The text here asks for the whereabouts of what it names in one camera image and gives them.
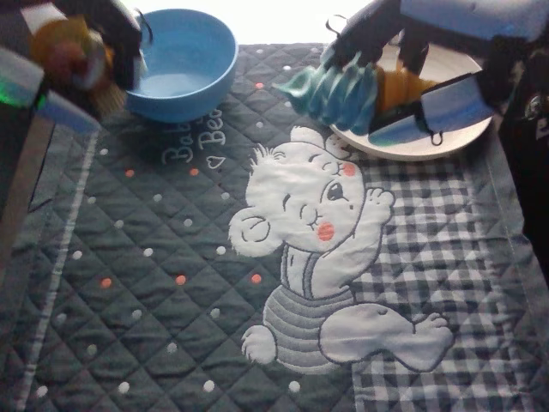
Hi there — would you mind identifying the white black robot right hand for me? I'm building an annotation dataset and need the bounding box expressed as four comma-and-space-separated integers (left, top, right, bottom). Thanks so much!
0, 0, 154, 134

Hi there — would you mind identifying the blue plastic bowl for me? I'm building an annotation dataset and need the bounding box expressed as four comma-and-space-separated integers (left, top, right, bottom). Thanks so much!
123, 9, 239, 124

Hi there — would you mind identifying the cream round plate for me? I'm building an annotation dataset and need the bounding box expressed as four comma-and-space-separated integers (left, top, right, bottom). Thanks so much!
328, 36, 494, 162

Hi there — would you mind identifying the toy ice cream cone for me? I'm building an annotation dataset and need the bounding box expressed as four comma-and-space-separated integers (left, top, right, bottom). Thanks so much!
272, 49, 435, 136

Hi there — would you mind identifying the grey quilt with printed bear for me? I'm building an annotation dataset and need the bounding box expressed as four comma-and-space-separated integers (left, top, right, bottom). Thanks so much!
0, 42, 549, 412

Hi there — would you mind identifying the orange toy cupcake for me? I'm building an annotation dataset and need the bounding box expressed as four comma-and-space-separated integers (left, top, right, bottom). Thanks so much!
28, 15, 116, 94

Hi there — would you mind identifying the grey metal bar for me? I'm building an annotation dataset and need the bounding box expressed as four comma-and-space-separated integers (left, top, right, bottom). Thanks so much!
0, 113, 59, 276

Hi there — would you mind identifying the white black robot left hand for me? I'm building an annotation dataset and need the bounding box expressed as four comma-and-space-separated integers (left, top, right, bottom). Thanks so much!
323, 0, 549, 149

